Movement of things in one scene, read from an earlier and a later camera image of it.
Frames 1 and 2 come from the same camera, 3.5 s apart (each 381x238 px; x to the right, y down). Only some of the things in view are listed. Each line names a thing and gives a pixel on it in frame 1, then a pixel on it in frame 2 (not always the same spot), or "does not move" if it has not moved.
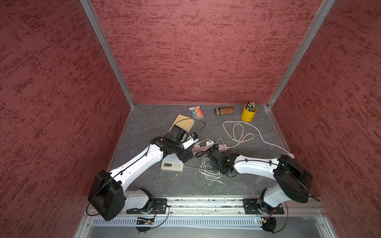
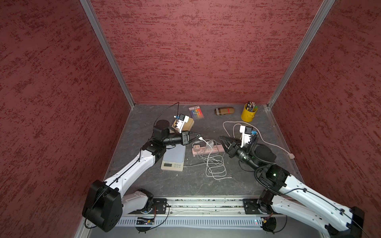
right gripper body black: (220, 167) to (239, 152)
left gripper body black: (182, 153) to (182, 140)
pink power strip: (222, 148) does not move
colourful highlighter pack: (196, 112) does not move
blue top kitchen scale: (171, 162) does not move
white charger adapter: (209, 145) does not move
